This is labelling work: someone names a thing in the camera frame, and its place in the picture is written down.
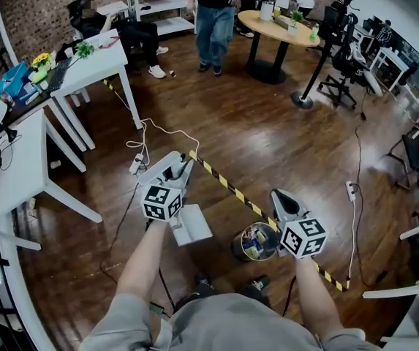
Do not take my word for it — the person's left forearm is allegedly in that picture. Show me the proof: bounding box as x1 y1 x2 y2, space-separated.
116 219 170 303

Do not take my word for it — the yellow flower bunch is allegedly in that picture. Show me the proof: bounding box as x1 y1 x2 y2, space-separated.
30 52 53 72

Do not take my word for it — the person's right forearm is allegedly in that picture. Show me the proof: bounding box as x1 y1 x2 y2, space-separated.
294 256 343 339

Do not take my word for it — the black keyboard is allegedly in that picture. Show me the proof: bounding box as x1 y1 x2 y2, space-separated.
47 56 72 91

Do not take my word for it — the round wooden table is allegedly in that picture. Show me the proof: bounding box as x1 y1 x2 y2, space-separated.
237 10 322 86

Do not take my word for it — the white power strip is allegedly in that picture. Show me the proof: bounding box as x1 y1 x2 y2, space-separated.
344 180 357 203
128 153 146 176

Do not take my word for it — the person's grey shirt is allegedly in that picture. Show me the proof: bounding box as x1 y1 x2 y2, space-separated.
80 292 382 351

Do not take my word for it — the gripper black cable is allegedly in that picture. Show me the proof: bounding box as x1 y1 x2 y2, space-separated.
157 267 176 309
282 275 298 317

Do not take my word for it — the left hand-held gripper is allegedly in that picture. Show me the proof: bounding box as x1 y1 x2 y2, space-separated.
142 158 196 222

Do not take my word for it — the black coat rack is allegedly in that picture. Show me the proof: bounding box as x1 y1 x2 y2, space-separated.
290 0 374 110

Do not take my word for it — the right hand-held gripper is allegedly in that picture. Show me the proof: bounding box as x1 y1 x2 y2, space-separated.
270 188 328 260

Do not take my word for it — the person's left black shoe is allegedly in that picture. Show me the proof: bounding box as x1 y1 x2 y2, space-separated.
193 272 216 296

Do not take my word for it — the white power cable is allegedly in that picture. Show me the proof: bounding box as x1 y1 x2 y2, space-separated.
113 86 202 161
347 199 359 282

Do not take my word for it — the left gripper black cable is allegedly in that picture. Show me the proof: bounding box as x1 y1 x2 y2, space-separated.
157 267 176 309

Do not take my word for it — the black office chair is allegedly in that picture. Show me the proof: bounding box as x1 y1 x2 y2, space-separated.
317 41 374 110

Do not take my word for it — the white shelf unit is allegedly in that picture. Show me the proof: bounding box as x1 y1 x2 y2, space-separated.
124 0 198 37

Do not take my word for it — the metal waste bin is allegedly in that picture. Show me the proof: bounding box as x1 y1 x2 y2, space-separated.
231 222 282 263

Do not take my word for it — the person's right black shoe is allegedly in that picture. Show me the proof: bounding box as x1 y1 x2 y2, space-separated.
243 274 272 300

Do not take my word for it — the long striped floor tape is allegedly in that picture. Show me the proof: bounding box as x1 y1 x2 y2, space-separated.
188 149 346 293

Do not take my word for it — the person's black shoe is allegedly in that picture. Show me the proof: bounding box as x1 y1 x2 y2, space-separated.
243 274 272 300
193 272 216 296

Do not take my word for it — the white desk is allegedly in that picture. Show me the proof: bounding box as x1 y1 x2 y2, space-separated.
371 45 412 95

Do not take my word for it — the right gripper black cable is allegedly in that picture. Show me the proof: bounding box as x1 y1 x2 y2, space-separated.
282 275 298 317

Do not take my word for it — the green leafy plant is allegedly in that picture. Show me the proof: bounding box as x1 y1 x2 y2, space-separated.
73 40 97 59

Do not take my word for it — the white table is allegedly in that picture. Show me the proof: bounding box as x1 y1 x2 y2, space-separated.
50 28 144 152
0 107 104 252

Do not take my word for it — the blue storage box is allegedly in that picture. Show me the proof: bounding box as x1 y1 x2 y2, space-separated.
0 60 30 99

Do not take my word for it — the white side furniture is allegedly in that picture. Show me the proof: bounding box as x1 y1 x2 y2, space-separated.
361 214 419 351

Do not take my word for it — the black floor cable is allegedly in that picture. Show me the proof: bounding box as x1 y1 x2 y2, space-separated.
98 181 141 284
353 112 369 183

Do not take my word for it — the potted plant white pot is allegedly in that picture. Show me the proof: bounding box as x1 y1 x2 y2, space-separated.
287 9 306 37

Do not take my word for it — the black top desk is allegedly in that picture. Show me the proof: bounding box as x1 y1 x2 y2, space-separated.
0 58 97 154

